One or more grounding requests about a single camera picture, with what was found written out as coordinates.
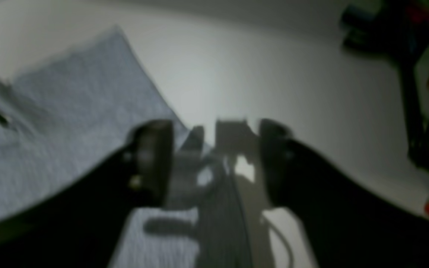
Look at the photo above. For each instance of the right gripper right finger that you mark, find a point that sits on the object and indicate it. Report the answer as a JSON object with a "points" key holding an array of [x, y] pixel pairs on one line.
{"points": [[346, 225]]}

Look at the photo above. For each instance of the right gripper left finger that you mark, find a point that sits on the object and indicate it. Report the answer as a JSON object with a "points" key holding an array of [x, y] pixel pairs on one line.
{"points": [[80, 227]]}

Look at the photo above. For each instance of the light grey T-shirt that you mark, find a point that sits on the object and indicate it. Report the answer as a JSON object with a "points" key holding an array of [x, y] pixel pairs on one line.
{"points": [[59, 120]]}

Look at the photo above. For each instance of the long bar blue clamp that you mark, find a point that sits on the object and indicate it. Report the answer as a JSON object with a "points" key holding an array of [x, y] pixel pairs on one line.
{"points": [[399, 30]]}

